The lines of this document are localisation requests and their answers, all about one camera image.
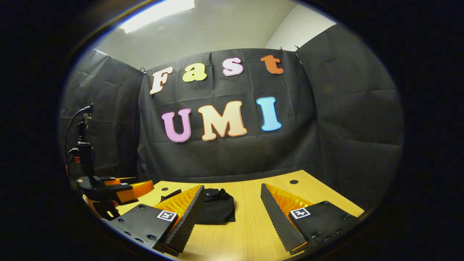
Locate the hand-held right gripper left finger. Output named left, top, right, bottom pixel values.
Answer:
left=109, top=185, right=205, bottom=254

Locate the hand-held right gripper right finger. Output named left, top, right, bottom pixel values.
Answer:
left=260, top=183, right=363, bottom=254

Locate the black button jacket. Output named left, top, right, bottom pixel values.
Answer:
left=159, top=188, right=236, bottom=224

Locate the black backdrop cloth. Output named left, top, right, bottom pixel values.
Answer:
left=58, top=24, right=405, bottom=211

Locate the ceiling light panel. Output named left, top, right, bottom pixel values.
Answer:
left=120, top=0, right=195, bottom=34

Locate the red and black cable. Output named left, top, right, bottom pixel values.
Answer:
left=65, top=106, right=89, bottom=174

